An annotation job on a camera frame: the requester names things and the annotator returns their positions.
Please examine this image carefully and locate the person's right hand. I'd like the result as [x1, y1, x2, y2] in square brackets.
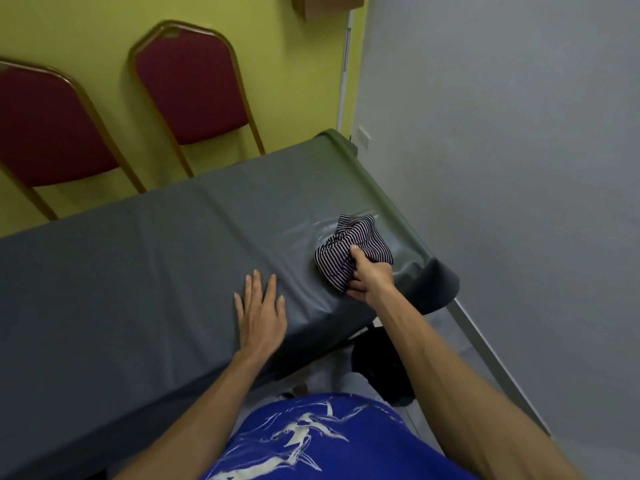
[344, 245, 398, 305]

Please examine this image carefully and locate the person's left hand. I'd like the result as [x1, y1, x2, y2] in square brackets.
[233, 270, 288, 366]

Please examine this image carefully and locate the striped dark cloth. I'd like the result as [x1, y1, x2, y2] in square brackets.
[314, 214, 396, 295]

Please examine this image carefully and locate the person's right forearm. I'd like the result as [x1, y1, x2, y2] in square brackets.
[366, 290, 587, 480]

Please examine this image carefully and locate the person's left forearm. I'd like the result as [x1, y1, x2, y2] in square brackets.
[111, 351, 273, 480]

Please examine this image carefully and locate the black bag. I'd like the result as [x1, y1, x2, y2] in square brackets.
[351, 326, 416, 406]

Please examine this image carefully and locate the grey tablecloth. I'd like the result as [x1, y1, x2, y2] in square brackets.
[0, 129, 461, 480]

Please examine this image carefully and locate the blue printed shirt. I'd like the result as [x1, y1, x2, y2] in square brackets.
[200, 392, 482, 480]

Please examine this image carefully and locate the white baseboard strip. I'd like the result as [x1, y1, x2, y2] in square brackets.
[445, 298, 553, 445]

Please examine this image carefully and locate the red padded chair gold frame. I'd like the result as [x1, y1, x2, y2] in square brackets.
[128, 22, 266, 178]
[0, 57, 148, 221]

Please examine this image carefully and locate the white wall conduit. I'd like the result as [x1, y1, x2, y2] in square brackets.
[335, 9, 356, 141]

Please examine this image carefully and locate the wooden wall box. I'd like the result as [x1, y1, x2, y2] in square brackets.
[292, 0, 369, 22]

